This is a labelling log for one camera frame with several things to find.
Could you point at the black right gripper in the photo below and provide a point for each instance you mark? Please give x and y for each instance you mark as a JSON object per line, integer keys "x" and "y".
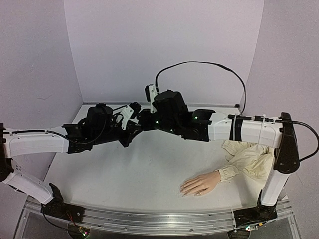
{"x": 151, "y": 120}

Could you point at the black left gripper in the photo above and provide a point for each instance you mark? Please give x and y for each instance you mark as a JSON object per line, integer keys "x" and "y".
{"x": 131, "y": 128}

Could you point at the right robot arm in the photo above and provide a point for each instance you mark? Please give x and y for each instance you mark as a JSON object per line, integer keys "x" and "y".
{"x": 277, "y": 133}

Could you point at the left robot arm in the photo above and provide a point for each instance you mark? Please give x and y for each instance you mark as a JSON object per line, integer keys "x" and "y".
{"x": 14, "y": 143}

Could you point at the mannequin hand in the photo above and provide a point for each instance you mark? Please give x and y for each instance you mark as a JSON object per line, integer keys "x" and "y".
{"x": 201, "y": 184}

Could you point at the cream cloth sleeve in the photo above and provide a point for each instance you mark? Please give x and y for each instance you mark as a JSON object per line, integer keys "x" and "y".
{"x": 253, "y": 160}

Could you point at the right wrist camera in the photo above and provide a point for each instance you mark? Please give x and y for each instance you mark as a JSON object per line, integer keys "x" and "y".
{"x": 151, "y": 93}

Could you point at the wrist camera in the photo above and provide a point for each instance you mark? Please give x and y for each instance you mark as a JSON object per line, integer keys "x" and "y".
{"x": 129, "y": 113}
{"x": 151, "y": 93}

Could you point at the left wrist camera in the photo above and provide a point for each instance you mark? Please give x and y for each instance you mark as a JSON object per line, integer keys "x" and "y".
{"x": 129, "y": 113}

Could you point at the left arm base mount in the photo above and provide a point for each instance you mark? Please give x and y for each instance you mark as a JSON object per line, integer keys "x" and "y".
{"x": 59, "y": 209}

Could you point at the aluminium front rail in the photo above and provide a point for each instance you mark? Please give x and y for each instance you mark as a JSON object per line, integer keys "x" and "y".
{"x": 102, "y": 223}

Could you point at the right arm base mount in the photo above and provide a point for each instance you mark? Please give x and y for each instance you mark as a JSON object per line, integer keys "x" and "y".
{"x": 254, "y": 215}

